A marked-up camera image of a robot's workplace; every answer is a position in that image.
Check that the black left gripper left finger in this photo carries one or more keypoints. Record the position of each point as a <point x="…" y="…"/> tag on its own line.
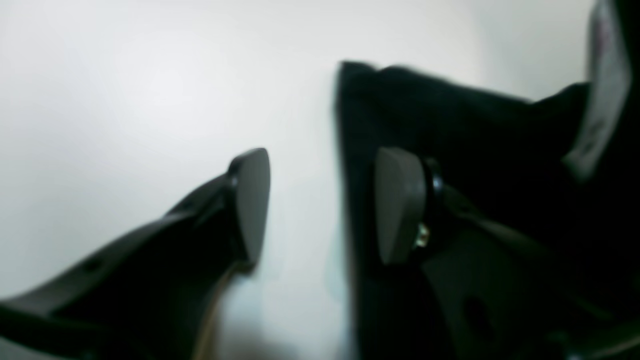
<point x="149" y="294"/>

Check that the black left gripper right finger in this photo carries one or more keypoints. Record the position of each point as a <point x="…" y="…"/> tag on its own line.
<point x="498" y="294"/>

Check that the black T-shirt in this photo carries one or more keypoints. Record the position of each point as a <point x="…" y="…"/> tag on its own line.
<point x="563" y="171"/>

